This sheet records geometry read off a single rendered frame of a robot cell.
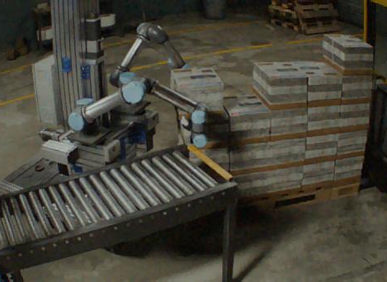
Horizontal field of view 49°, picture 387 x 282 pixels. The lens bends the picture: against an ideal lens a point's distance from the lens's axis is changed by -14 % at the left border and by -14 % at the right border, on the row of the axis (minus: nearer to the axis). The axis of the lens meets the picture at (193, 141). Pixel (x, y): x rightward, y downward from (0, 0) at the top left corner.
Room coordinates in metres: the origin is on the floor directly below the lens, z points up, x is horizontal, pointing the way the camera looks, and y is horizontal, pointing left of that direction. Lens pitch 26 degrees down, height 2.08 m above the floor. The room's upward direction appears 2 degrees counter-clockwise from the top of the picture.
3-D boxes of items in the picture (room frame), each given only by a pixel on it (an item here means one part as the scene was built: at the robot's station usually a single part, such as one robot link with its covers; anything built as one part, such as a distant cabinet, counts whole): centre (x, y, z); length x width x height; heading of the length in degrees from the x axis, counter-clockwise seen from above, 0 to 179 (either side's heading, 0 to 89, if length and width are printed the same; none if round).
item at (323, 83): (3.19, -0.92, 0.95); 0.38 x 0.29 x 0.23; 11
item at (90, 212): (1.97, 0.56, 0.77); 0.47 x 0.05 x 0.05; 29
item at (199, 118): (2.49, -0.04, 0.97); 0.11 x 0.08 x 0.11; 171
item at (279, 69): (3.14, -0.63, 1.06); 0.37 x 0.29 x 0.01; 11
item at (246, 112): (3.11, -0.49, 0.42); 1.17 x 0.39 x 0.83; 100
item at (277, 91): (3.14, -0.62, 0.95); 0.38 x 0.29 x 0.23; 11
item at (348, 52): (3.24, -1.21, 0.65); 0.39 x 0.30 x 1.29; 10
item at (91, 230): (1.78, 0.38, 0.74); 1.34 x 0.05 x 0.12; 119
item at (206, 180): (2.28, -0.01, 0.77); 0.47 x 0.05 x 0.05; 29
